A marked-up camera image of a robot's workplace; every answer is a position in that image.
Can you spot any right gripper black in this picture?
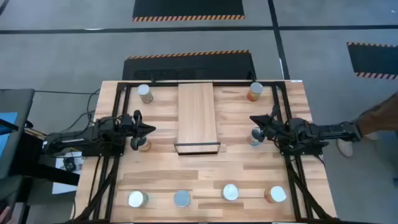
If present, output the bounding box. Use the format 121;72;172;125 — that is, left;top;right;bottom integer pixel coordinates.
249;105;285;142

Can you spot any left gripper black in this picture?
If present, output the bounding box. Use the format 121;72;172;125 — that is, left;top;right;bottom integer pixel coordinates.
119;109;156;140

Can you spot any tin can yellow red label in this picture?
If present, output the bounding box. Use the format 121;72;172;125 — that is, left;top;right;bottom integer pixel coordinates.
129;136;152;153

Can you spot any peaches can blue label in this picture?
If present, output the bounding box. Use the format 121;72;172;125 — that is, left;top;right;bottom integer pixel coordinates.
248;126;264;147

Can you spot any orange green beans can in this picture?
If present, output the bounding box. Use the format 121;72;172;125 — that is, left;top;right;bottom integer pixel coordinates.
246;82;264;103
173;189;192;208

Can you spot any tin can pale label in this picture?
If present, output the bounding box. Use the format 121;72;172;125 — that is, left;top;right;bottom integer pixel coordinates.
127;190;150;208

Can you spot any tin can orange label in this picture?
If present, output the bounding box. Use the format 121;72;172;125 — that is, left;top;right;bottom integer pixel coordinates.
264;185;287;204

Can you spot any tin can grey-green label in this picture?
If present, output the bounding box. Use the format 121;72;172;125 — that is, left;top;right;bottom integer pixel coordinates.
220;183;240;202

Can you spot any tin can tan label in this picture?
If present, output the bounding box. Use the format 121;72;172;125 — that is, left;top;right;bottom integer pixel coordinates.
137;83;154;105

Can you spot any black mat with hazard stripes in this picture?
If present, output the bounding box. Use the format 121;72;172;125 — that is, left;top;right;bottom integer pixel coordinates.
122;49;257;82
346;42;398;80
132;0;246;22

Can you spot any small black device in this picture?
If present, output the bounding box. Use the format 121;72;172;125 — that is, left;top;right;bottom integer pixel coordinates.
63;156;78;172

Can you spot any white paper sheet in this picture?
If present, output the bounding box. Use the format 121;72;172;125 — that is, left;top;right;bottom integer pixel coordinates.
52;151;85;195

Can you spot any black stand base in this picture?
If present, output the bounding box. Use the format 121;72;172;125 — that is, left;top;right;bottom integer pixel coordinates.
9;132;81;187

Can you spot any grey side desk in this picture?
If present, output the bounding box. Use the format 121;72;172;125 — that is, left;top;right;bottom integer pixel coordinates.
0;88;35;180

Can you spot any person's leg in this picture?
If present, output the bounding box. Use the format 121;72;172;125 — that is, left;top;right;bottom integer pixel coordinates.
357;91;398;137

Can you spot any grey chair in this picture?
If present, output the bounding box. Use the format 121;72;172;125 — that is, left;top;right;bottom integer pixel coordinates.
0;174;24;224

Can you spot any person's hand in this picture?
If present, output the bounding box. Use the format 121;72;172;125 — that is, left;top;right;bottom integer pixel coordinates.
0;205;14;224

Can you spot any black aluminium table frame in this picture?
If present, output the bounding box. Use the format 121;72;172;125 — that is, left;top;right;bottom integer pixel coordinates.
72;80;338;224

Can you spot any wooden shelf with black frame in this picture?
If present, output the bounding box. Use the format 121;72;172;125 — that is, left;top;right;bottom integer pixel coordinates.
173;82;221;156

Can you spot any black floor cable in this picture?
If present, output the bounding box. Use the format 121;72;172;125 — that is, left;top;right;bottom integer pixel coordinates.
34;88;101;131

